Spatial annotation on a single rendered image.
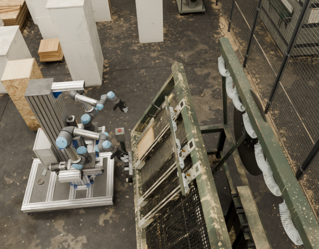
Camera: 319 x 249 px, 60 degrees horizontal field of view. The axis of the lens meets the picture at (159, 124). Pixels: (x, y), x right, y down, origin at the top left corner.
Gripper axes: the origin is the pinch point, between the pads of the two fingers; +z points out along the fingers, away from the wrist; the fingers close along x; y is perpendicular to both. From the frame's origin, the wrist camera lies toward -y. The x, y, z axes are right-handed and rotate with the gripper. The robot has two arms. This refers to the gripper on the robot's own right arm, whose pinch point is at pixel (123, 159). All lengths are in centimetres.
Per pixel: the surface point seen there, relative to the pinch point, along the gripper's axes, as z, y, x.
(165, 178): 7, 44, -35
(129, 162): 51, -27, 33
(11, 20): -54, -299, 500
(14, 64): -73, -154, 198
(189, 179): -18, 77, -59
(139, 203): 37, -4, -36
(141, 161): 31.8, 3.6, 12.9
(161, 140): 9.1, 43.2, 13.6
